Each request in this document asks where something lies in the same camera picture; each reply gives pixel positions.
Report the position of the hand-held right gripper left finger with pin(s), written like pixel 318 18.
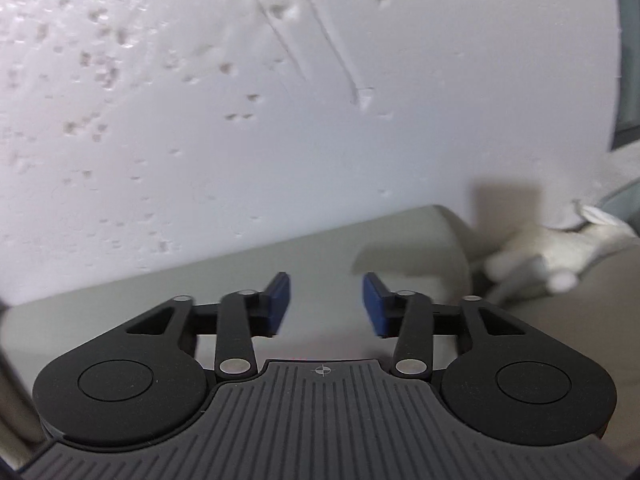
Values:
pixel 280 305

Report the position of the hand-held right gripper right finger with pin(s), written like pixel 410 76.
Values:
pixel 372 305

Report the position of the grey sofa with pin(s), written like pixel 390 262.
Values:
pixel 150 300

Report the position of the white plush toy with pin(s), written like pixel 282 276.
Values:
pixel 550 247

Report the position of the dark glass window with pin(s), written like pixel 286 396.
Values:
pixel 630 60

